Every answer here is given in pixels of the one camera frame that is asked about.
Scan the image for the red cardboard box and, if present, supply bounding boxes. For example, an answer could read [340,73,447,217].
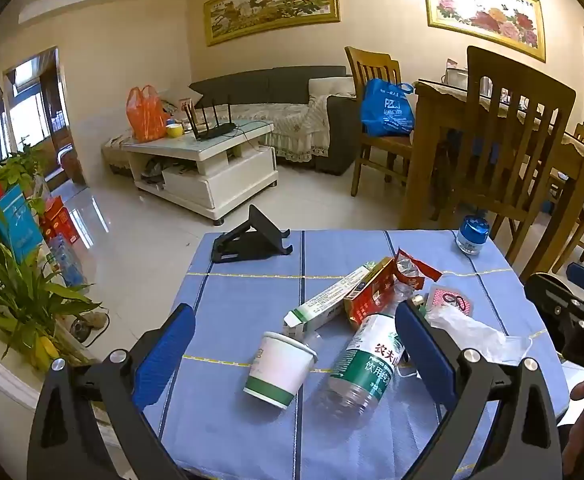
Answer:
[343,257,408,326]

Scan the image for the red silver-lined torn wrapper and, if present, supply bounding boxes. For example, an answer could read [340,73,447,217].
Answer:
[394,247,444,292]

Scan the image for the black folding phone stand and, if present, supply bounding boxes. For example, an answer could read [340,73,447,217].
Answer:
[210,204,292,264]

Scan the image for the wooden dining table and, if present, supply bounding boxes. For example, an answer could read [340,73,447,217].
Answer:
[399,79,584,231]

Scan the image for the cream lace sofa cover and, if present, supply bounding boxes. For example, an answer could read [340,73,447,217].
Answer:
[103,77,358,163]

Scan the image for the balcony door frame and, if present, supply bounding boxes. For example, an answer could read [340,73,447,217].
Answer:
[3,46,88,186]

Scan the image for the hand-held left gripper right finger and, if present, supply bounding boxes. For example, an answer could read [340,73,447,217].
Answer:
[394,300,565,480]

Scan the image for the white green toothpaste box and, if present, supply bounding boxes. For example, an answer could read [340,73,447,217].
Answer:
[282,266,373,342]

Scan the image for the crumpled white plastic bag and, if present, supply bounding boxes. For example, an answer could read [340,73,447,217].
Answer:
[424,302,533,367]

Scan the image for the blue gift box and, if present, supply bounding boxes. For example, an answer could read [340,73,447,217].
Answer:
[0,184,45,266]

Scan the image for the framed flower painting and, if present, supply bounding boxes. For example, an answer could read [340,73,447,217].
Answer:
[420,0,546,63]

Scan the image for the black wifi router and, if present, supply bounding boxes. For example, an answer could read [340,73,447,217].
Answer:
[182,101,240,142]

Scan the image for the white green paper cup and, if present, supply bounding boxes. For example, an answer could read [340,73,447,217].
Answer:
[243,331,319,408]

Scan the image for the blue glass jar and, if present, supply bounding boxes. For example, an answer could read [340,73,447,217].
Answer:
[455,214,491,257]

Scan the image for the white coffee table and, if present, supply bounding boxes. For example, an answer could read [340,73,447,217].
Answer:
[122,119,279,225]

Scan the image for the red gift box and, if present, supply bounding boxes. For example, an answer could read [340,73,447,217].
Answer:
[39,195,80,246]

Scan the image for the orange plastic bag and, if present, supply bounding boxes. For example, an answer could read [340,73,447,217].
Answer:
[126,85,169,143]

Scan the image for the green pothos plant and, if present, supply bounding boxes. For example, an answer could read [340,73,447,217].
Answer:
[0,142,48,211]

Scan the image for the green label plastic bottle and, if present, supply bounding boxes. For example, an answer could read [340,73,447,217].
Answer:
[320,313,408,417]

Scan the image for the blue packaged carton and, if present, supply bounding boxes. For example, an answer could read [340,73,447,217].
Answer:
[47,235,90,288]

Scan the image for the large wooden slat-back chair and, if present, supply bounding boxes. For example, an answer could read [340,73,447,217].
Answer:
[454,45,578,281]

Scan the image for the blue shopping bag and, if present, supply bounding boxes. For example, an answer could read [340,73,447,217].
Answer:
[361,78,417,137]

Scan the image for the long-leaf green potted plant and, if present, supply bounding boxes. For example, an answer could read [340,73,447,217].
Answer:
[0,200,105,371]

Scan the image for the small round dark appliance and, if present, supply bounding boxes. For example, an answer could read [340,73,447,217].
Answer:
[69,310,110,348]

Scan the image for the red printed snack wrapper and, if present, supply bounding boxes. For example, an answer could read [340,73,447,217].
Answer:
[424,285,474,317]

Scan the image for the framed landscape painting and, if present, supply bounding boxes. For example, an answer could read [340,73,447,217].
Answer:
[203,0,341,47]

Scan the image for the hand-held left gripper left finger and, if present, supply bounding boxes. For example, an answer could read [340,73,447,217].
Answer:
[26,303,197,480]

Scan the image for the dark grey sofa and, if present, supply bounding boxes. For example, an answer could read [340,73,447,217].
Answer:
[103,65,360,177]

